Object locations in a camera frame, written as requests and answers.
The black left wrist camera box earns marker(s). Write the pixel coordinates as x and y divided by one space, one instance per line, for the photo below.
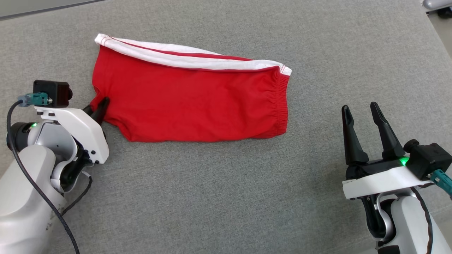
51 91

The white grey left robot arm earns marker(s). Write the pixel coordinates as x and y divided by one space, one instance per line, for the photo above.
21 183

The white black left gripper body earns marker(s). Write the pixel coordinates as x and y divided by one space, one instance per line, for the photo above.
88 135

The red shorts with white waistband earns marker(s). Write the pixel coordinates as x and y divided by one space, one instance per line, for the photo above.
190 102

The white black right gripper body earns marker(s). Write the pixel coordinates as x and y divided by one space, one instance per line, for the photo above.
381 180

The grey chair base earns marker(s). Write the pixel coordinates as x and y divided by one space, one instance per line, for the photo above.
438 4

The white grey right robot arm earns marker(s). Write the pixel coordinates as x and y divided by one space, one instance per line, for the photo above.
406 225

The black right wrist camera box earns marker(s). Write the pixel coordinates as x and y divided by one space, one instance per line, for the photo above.
429 155

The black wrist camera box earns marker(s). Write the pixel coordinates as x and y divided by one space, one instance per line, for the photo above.
51 91
429 155

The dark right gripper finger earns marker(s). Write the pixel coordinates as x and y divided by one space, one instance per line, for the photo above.
351 141
388 137

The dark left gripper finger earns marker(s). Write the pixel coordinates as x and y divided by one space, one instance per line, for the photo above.
102 109
89 111

